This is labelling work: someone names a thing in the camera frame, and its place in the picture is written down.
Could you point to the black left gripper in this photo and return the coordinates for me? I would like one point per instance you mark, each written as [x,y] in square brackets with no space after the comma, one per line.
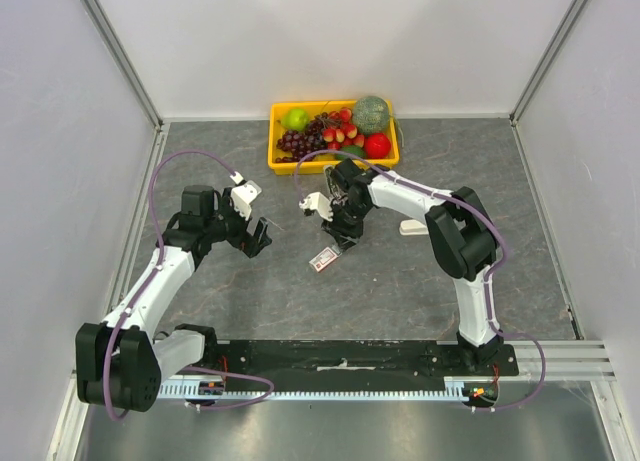
[247,242]

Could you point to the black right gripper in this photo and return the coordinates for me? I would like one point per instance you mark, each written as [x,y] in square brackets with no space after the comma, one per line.
[342,227]

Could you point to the red white staple box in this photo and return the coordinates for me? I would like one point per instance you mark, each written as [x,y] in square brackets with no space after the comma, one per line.
[325,258]

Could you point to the green white stapler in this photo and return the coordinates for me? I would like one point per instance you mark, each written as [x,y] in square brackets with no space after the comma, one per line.
[337,194]

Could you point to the white rectangular case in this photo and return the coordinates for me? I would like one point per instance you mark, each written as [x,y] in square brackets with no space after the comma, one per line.
[412,227]

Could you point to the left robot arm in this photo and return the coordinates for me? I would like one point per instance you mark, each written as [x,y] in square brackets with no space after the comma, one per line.
[186,241]

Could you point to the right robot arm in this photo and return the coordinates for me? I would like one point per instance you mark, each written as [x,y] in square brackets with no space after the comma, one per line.
[461,234]

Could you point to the yellow plastic tray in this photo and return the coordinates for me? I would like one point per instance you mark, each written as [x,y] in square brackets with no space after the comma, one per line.
[314,162]

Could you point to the green lime fruit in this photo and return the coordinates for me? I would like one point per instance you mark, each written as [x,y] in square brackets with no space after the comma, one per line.
[346,151]

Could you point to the dark purple grape bunch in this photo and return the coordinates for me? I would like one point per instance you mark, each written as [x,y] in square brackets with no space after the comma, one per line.
[292,145]

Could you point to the red strawberry cluster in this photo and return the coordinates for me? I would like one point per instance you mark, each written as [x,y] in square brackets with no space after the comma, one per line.
[338,130]

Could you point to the green pear fruit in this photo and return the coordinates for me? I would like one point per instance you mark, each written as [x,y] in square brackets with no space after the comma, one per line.
[295,119]

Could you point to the green netted melon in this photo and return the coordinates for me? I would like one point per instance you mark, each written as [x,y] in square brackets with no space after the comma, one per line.
[371,114]

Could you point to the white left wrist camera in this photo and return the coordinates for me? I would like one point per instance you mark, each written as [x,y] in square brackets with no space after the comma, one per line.
[243,194]

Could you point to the grey slotted cable duct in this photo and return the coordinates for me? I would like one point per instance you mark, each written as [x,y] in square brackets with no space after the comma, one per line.
[199,390]

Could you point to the aluminium frame rail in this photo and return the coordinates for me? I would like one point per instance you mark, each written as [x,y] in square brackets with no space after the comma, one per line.
[186,349]

